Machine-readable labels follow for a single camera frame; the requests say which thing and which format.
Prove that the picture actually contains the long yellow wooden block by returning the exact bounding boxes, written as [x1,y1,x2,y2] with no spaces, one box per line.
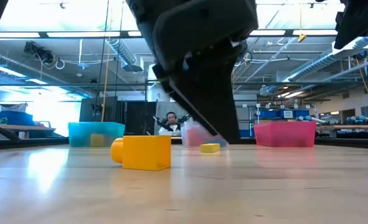
[200,142,221,154]

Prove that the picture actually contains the large yellow stud block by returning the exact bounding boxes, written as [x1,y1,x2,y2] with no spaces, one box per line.
[110,134,172,172]

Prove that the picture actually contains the black teleoperation robot arms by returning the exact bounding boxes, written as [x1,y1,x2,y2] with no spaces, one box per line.
[152,113,191,127]

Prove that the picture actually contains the person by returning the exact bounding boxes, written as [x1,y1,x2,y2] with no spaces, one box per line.
[157,111,183,137]

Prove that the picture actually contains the clear plastic bin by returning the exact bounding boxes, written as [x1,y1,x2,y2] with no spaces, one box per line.
[180,118,230,148]

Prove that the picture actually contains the white cylindrical tank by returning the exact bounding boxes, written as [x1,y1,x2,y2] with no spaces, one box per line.
[147,63,172,103]

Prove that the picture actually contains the blue storage bins row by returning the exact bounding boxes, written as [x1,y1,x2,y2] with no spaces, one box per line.
[258,109,311,119]

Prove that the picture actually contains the black partition panel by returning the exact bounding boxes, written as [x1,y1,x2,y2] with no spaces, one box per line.
[121,101,157,136]

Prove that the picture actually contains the black rounded box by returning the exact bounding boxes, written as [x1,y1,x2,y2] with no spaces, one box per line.
[152,0,259,73]

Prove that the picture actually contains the red plastic bin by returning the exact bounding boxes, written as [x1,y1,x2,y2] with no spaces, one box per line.
[253,121,317,148]

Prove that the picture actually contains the grey tube bundle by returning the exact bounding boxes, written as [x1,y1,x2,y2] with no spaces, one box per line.
[297,115,327,124]
[347,115,368,125]

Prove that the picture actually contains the black cabinet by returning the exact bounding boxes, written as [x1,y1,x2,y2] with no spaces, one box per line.
[78,96,119,123]

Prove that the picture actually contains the long background workbench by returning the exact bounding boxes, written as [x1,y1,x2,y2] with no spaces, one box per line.
[317,124,368,130]

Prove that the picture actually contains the teal translucent plastic bin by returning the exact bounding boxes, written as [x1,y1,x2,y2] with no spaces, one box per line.
[68,121,126,148]

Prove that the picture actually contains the white cloth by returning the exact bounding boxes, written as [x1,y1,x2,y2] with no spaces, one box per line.
[8,103,29,113]

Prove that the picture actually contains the background wooden table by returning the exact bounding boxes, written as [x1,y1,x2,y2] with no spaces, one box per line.
[0,124,57,139]

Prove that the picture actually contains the blue plastic tub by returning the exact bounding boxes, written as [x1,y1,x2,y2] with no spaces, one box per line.
[0,111,35,126]

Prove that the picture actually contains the spiral silver air duct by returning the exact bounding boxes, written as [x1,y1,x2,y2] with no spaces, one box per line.
[104,37,144,73]

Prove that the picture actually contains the silver ventilation duct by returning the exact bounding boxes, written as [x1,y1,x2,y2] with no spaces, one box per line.
[283,36,368,83]

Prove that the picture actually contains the black ceiling camera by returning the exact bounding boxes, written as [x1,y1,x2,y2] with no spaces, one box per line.
[23,40,56,65]
[238,40,254,65]

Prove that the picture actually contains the yellow hanging cord with tag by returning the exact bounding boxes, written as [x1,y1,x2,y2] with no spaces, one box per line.
[298,0,306,43]

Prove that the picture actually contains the yellow hanging rope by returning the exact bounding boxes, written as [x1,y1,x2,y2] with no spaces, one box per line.
[101,36,113,123]

